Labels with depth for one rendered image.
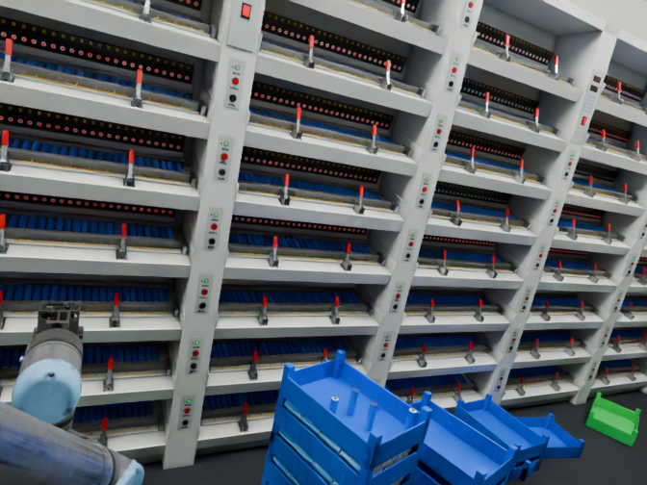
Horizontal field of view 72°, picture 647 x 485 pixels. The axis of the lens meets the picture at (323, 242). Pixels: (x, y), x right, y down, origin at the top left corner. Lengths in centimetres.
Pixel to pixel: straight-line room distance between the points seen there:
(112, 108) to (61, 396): 68
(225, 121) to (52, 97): 40
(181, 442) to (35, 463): 100
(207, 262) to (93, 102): 49
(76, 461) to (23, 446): 11
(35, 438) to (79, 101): 80
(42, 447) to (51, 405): 20
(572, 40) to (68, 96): 183
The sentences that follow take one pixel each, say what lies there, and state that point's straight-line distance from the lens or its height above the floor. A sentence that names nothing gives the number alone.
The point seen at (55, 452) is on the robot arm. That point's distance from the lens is 67.
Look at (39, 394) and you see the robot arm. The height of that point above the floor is 64.
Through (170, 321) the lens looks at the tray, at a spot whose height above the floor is 50.
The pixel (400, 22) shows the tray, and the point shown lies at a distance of 150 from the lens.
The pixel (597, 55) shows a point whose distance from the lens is 214.
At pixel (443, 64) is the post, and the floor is 140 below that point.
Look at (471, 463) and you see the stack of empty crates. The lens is 143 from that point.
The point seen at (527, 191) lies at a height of 105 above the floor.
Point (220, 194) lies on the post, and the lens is 128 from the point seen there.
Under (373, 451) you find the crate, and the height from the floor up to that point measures 53.
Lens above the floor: 110
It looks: 13 degrees down
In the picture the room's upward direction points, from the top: 12 degrees clockwise
